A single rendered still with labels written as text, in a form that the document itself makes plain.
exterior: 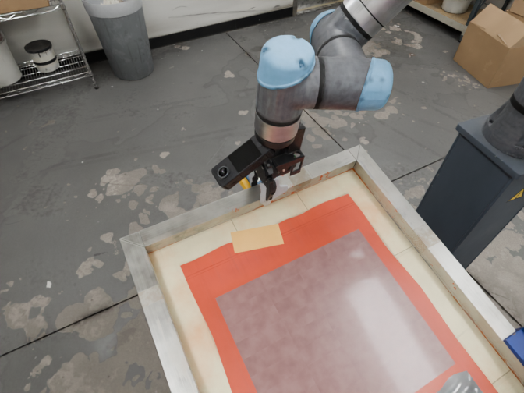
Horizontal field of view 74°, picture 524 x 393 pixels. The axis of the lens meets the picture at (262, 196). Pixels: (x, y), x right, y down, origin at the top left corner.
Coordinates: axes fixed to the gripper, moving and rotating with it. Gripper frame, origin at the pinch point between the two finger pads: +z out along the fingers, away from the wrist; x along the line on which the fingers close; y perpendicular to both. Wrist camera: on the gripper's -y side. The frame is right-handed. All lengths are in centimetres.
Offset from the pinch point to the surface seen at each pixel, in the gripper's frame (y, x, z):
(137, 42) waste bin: 19, 242, 122
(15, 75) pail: -79, 256, 136
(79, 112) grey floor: -45, 212, 151
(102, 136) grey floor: -34, 173, 144
